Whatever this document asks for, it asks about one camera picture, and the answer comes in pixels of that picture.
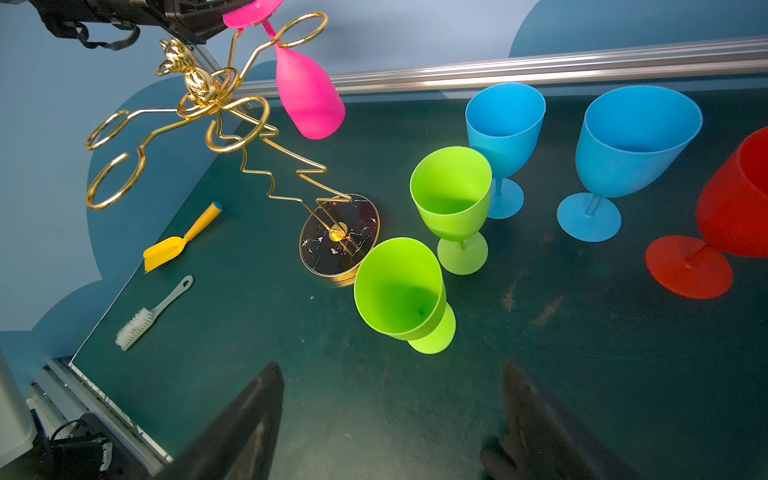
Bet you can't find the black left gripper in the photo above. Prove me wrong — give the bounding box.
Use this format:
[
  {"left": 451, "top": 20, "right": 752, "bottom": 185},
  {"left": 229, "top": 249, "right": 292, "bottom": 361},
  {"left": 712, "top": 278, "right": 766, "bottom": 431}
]
[{"left": 30, "top": 0, "right": 250, "bottom": 45}]

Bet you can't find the pink wine glass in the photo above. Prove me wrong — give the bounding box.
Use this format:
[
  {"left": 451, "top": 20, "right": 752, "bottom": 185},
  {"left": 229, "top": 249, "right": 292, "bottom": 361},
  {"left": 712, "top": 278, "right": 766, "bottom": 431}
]
[{"left": 222, "top": 1, "right": 346, "bottom": 140}]

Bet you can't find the gold wire wine glass rack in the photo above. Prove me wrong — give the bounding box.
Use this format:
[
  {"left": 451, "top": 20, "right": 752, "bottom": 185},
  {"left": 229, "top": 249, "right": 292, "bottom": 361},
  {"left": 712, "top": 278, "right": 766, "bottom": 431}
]
[{"left": 86, "top": 18, "right": 380, "bottom": 285}]

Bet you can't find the aluminium back frame rail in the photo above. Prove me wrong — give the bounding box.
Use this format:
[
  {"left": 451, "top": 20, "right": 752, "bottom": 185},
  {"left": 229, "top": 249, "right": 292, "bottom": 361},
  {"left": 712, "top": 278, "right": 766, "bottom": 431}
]
[{"left": 230, "top": 37, "right": 768, "bottom": 100}]

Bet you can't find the yellow plastic scoop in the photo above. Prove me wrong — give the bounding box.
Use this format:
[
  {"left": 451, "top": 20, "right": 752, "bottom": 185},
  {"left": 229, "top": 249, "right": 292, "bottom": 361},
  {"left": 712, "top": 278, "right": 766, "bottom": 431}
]
[{"left": 143, "top": 202, "right": 222, "bottom": 273}]

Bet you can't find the blue wine glass front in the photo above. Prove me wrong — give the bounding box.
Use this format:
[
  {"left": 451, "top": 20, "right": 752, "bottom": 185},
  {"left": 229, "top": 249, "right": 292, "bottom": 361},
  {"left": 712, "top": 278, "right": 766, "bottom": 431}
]
[{"left": 557, "top": 85, "right": 703, "bottom": 243}]

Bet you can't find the grey white brush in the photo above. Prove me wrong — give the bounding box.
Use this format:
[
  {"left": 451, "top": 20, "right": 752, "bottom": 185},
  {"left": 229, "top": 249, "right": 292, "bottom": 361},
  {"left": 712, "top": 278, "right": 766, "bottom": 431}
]
[{"left": 115, "top": 275, "right": 194, "bottom": 351}]

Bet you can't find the green wine glass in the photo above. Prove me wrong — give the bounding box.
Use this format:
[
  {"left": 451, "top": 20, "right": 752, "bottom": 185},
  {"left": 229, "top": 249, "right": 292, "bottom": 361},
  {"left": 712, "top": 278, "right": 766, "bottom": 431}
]
[
  {"left": 354, "top": 237, "right": 456, "bottom": 355},
  {"left": 409, "top": 146, "right": 492, "bottom": 276}
]

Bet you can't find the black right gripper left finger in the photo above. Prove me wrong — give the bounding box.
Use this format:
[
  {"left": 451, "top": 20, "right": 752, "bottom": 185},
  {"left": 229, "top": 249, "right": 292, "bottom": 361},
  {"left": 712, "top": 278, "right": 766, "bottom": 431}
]
[{"left": 155, "top": 362, "right": 285, "bottom": 479}]

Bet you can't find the red wine glass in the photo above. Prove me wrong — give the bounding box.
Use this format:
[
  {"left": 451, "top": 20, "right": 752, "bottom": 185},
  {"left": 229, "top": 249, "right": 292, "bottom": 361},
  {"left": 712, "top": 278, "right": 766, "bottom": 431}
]
[{"left": 645, "top": 128, "right": 767, "bottom": 300}]

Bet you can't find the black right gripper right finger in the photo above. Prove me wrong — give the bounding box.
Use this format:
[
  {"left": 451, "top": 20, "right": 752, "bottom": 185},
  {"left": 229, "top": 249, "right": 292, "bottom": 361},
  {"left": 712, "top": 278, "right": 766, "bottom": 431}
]
[{"left": 500, "top": 360, "right": 640, "bottom": 479}]

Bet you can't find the blue wine glass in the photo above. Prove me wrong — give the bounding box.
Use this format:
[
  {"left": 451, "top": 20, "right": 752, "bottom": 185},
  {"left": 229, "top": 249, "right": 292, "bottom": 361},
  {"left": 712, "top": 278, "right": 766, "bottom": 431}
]
[
  {"left": 465, "top": 83, "right": 546, "bottom": 220},
  {"left": 557, "top": 85, "right": 703, "bottom": 243}
]

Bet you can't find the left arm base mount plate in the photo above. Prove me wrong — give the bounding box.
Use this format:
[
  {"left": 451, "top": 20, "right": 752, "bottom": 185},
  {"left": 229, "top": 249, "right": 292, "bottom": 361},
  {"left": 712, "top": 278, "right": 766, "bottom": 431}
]
[{"left": 41, "top": 413, "right": 152, "bottom": 479}]

